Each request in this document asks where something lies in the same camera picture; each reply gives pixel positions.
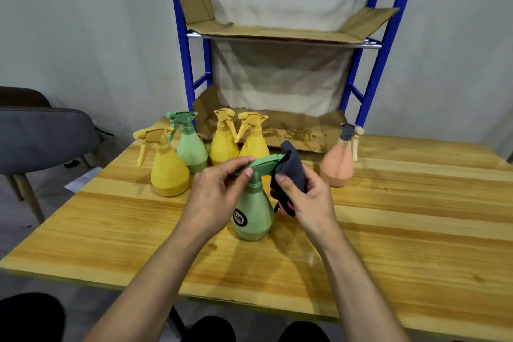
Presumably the person's left hand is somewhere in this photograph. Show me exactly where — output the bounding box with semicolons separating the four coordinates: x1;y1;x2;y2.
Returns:
179;156;256;240

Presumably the grey upholstered chair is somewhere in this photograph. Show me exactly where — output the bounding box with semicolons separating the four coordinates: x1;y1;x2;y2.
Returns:
0;107;102;225

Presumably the large yellow spray bottle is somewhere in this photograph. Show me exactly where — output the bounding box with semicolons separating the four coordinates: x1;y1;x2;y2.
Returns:
133;127;191;198

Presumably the green spray bottle black label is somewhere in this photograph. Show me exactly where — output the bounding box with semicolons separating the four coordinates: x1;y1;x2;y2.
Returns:
231;154;286;242

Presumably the person's right leg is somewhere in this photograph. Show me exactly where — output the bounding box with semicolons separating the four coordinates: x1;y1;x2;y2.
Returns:
278;320;332;342

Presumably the person's right forearm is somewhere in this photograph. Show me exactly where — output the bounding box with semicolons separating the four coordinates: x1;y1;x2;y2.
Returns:
303;221;412;342

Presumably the plain green spray bottle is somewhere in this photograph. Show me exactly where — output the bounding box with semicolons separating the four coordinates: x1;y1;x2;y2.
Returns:
165;111;209;174

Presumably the black table leg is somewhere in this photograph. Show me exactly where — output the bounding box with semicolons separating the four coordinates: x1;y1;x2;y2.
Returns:
167;305;188;339

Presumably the folded cardboard sheet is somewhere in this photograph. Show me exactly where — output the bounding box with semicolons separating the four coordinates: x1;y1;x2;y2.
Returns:
174;0;401;44

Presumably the blue metal shelf rack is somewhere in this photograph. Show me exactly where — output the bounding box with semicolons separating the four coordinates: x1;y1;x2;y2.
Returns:
166;0;425;129

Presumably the person's left forearm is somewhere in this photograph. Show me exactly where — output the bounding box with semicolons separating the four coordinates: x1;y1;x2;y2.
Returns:
82;226;227;342

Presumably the white paper sheet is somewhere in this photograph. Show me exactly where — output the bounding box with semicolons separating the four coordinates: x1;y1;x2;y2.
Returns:
64;166;104;193

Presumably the black rounded seat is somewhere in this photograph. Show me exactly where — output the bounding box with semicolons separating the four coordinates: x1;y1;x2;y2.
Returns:
0;292;66;342

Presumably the dark navy cloth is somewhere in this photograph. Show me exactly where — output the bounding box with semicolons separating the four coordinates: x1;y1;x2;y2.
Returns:
269;140;309;217

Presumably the person's right hand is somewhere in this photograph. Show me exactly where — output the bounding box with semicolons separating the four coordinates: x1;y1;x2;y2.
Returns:
274;165;342;240

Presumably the stained cardboard sheet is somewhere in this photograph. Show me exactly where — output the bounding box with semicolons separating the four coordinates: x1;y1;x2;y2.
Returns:
192;84;349;154

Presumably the brown chair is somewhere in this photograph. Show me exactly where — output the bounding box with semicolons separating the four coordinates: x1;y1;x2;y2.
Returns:
0;86;52;108

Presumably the white backdrop cloth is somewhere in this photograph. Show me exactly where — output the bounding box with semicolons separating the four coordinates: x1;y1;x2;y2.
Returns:
201;0;382;118

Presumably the pink spray bottle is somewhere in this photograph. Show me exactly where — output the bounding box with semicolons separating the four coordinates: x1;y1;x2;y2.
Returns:
319;122;365;188

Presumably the small yellow spray bottle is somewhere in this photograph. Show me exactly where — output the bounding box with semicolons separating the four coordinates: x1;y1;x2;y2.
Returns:
234;112;271;160
208;108;240;166

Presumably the person's left leg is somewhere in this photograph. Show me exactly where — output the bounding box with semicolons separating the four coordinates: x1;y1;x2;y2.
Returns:
181;315;237;342

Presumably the person's leg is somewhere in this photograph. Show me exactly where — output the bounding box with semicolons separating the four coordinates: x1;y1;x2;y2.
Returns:
278;320;332;342
181;315;237;342

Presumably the black cable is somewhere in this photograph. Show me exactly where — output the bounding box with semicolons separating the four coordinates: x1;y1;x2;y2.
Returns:
63;125;115;169

